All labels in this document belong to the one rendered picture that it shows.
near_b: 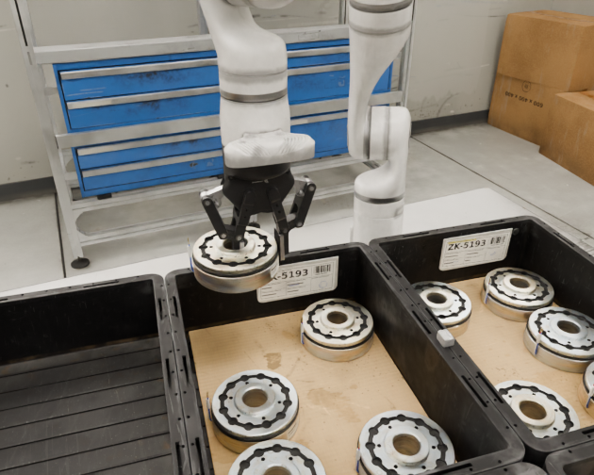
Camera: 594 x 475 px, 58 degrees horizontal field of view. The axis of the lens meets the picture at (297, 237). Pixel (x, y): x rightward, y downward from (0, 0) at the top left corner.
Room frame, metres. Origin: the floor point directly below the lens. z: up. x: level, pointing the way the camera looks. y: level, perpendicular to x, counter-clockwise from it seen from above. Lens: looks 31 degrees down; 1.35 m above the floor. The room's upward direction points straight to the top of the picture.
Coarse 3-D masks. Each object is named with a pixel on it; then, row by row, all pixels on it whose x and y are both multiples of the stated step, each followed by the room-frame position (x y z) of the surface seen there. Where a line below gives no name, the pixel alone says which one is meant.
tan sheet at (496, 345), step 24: (480, 288) 0.71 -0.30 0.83; (480, 312) 0.65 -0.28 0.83; (480, 336) 0.60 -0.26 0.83; (504, 336) 0.60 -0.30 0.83; (480, 360) 0.55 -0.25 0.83; (504, 360) 0.55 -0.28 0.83; (528, 360) 0.55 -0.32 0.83; (552, 384) 0.50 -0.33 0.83; (576, 384) 0.50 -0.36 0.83; (576, 408) 0.46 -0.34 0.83
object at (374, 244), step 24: (528, 216) 0.78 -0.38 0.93; (384, 240) 0.70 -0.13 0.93; (408, 240) 0.71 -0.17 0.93; (384, 264) 0.63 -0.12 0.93; (408, 288) 0.58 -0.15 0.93; (432, 312) 0.53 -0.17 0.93; (480, 384) 0.41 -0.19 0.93; (504, 408) 0.37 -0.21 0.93; (528, 432) 0.34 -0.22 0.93; (576, 432) 0.34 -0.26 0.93; (528, 456) 0.33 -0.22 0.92
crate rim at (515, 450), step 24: (168, 288) 0.58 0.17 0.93; (408, 312) 0.53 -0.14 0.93; (432, 336) 0.48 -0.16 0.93; (456, 360) 0.44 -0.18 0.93; (192, 384) 0.41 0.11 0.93; (192, 408) 0.37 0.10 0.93; (480, 408) 0.38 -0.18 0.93; (192, 432) 0.34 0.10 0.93; (504, 432) 0.34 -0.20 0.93; (192, 456) 0.32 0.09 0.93; (480, 456) 0.32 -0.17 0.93; (504, 456) 0.32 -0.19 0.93
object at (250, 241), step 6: (222, 240) 0.56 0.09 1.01; (228, 240) 0.56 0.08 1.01; (246, 240) 0.56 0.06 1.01; (252, 240) 0.56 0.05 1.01; (216, 246) 0.54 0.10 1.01; (222, 246) 0.54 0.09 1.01; (246, 246) 0.54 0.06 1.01; (252, 246) 0.54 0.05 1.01; (222, 252) 0.53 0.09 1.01; (228, 252) 0.53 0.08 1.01; (234, 252) 0.53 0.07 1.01; (240, 252) 0.53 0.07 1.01; (246, 252) 0.53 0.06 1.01
